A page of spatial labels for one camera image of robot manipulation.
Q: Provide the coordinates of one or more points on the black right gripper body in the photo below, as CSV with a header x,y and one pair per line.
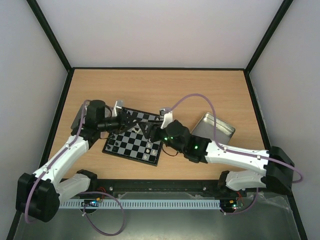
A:
x,y
155,131

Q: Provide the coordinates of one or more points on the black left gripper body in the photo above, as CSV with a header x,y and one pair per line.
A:
x,y
104,125

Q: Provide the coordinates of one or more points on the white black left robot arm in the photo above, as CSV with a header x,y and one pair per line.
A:
x,y
40,194

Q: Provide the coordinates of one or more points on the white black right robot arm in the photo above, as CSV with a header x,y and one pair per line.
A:
x,y
272,169

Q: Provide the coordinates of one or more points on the black white chess board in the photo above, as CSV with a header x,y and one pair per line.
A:
x,y
133,147

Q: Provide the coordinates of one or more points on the silver metal tray left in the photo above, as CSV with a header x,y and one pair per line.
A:
x,y
81,114

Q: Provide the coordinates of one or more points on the silver metal tray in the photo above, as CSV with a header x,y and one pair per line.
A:
x,y
206,126
81,114

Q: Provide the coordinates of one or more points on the silver metal tray right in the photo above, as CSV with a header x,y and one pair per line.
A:
x,y
206,126

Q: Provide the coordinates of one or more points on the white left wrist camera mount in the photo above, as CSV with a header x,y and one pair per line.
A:
x,y
117,107

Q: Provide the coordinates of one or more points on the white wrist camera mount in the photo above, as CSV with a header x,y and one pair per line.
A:
x,y
166,116
117,107

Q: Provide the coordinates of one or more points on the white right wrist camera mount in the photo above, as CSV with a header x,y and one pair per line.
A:
x,y
166,116

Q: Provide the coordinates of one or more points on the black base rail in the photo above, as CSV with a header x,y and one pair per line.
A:
x,y
225,187

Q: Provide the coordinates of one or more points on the light blue cable duct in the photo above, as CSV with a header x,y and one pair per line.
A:
x,y
148,204

